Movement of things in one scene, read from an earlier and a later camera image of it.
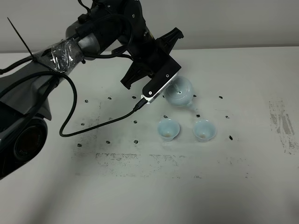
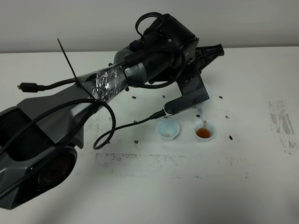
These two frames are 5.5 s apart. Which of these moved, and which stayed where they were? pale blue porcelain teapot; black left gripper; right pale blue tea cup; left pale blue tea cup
Moved: black left gripper; pale blue porcelain teapot
Stayed: right pale blue tea cup; left pale blue tea cup
